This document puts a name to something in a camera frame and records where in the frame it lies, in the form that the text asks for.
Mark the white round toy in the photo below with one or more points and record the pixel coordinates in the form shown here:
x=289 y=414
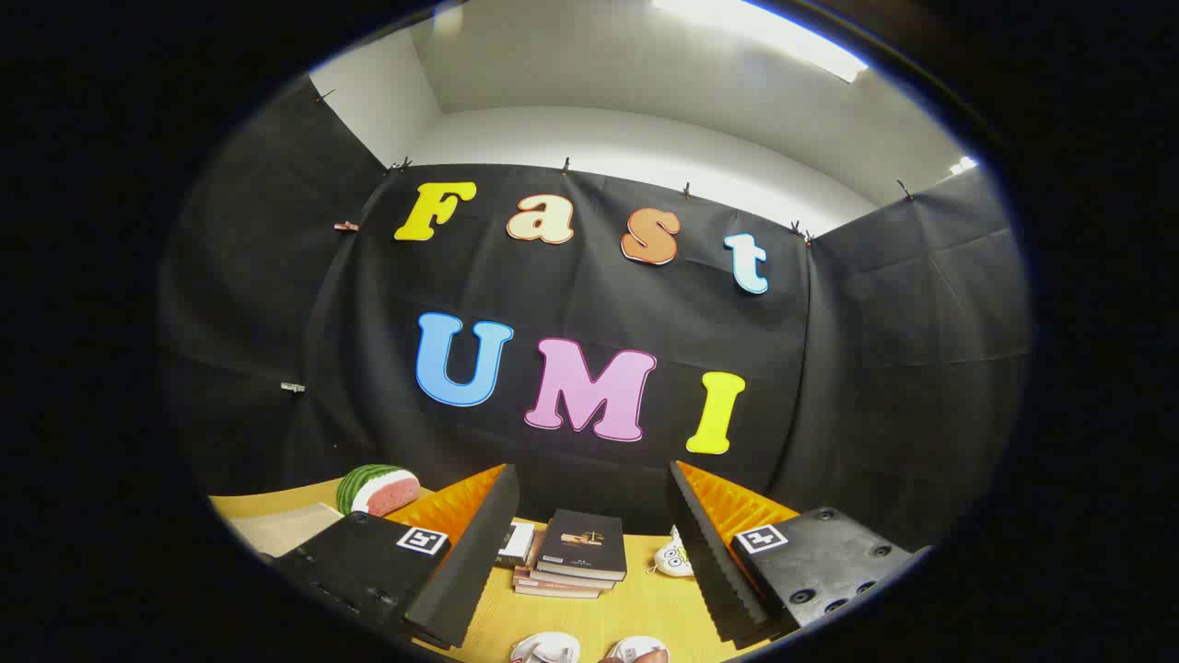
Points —
x=674 y=559

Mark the black backdrop cloth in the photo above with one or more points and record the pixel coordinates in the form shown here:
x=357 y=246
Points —
x=589 y=295

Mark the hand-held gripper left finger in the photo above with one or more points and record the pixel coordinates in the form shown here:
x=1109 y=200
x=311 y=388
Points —
x=479 y=562

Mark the cream fabric storage box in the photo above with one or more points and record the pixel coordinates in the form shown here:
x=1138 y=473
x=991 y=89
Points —
x=281 y=529

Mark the toy watermelon slice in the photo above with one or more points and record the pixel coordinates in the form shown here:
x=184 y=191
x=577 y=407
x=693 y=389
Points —
x=373 y=490

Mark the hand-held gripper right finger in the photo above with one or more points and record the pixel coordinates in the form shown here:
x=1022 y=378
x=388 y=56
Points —
x=705 y=552

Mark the black cover book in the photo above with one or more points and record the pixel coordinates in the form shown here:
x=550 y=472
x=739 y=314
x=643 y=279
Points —
x=582 y=545

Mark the white cover book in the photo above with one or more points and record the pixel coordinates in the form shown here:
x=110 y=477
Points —
x=518 y=543

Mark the dark brown book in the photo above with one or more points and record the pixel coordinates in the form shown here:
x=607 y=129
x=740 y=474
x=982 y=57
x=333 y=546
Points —
x=573 y=581

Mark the reddish brown book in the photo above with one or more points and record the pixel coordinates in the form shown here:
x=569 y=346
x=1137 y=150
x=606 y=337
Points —
x=553 y=590

